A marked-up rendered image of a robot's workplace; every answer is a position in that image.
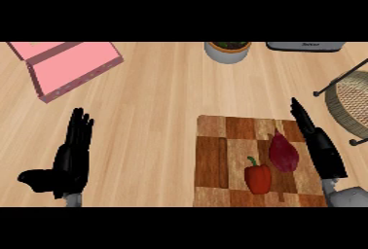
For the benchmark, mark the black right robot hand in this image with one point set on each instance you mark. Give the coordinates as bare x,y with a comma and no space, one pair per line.
323,152

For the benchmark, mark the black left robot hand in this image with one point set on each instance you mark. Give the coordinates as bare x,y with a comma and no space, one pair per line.
71,159

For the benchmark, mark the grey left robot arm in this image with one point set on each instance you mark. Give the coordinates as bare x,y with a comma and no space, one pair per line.
73,200

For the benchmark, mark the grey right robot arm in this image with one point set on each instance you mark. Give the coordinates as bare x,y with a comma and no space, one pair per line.
346,195

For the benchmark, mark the red bell pepper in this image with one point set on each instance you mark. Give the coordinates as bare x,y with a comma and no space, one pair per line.
258,179

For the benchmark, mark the wicker tiered basket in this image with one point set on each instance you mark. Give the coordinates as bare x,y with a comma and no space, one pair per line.
352,100

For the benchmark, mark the checkered wooden cutting board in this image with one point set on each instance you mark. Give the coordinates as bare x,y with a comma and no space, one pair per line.
216,168

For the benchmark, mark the purple sweet potato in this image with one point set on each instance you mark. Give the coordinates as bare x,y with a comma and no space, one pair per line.
284,153

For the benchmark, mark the open pink box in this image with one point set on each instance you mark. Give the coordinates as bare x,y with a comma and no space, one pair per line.
67,66

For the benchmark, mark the grey appliance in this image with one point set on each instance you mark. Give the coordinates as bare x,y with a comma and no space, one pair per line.
305,46

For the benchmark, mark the grey plant pot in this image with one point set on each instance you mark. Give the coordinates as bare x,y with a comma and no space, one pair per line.
227,53

